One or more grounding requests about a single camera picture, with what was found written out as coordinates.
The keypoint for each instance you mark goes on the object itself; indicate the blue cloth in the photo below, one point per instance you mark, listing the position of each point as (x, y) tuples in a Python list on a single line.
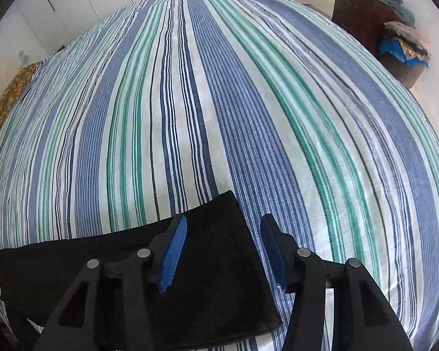
[(389, 48)]

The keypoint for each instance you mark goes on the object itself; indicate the pink cloth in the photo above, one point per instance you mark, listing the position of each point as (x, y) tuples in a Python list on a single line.
[(406, 31)]

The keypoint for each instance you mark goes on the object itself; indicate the brown pouf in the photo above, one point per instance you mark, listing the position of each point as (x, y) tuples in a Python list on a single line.
[(406, 75)]

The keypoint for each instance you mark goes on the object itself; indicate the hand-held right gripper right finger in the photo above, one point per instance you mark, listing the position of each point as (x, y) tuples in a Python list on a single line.
[(272, 252)]

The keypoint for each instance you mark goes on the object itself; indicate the orange floral cloth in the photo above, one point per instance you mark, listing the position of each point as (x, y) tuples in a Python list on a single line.
[(11, 95)]

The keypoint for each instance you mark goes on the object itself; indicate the striped bed sheet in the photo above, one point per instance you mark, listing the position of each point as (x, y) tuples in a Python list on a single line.
[(219, 117)]

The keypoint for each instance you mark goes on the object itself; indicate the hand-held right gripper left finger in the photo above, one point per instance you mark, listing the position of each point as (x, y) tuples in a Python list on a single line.
[(173, 252)]

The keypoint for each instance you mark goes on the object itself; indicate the dark wooden cabinet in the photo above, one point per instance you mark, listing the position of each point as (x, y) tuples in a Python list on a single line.
[(358, 14)]

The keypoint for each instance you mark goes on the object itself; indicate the black pants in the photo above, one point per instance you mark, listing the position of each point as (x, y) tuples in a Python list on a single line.
[(216, 285)]

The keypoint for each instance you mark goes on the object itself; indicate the white wardrobe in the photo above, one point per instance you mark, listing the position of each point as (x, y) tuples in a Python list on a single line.
[(58, 7)]

